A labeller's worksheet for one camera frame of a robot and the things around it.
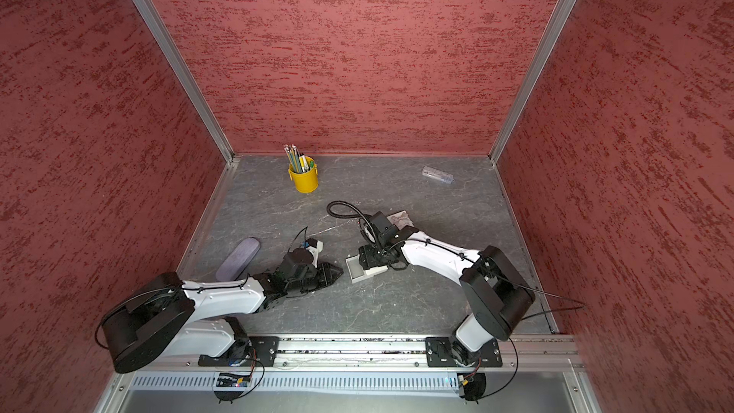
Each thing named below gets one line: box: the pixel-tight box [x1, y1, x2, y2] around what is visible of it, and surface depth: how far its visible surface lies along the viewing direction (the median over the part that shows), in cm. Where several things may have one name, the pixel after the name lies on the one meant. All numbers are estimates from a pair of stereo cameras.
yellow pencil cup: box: [287, 155, 320, 195], surface depth 108 cm
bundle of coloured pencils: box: [282, 143, 315, 174], surface depth 105 cm
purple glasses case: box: [215, 237, 261, 283], surface depth 89 cm
